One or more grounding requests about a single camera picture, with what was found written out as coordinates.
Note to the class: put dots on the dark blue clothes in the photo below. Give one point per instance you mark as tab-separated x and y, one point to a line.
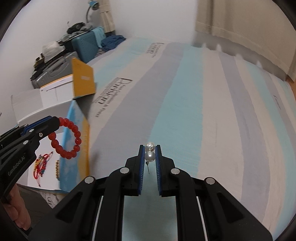
111	42

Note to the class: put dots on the person's left hand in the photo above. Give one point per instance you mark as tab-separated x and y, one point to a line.
16	209

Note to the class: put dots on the blue desk lamp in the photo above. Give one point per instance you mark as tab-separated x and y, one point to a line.
92	6

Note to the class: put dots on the grey suitcase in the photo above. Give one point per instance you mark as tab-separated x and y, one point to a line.
53	70

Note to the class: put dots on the open blue cardboard box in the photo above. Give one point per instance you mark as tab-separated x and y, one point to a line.
58	169

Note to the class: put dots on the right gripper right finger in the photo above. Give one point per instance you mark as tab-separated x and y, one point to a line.
205	209

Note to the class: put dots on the white plastic bag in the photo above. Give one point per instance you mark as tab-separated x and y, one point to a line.
51	49

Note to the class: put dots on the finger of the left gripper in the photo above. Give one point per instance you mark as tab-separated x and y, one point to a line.
42	124
33	133

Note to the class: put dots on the teal suitcase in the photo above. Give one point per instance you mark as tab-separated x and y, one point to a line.
87	44

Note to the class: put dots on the white pearl earrings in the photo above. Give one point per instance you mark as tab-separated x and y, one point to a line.
149	154

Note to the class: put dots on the tied beige curtain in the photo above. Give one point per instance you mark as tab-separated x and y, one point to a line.
106	16

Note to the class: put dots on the striped bed sheet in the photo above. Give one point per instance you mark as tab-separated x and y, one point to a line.
214	114

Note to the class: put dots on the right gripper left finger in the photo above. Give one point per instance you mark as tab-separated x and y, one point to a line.
93	210

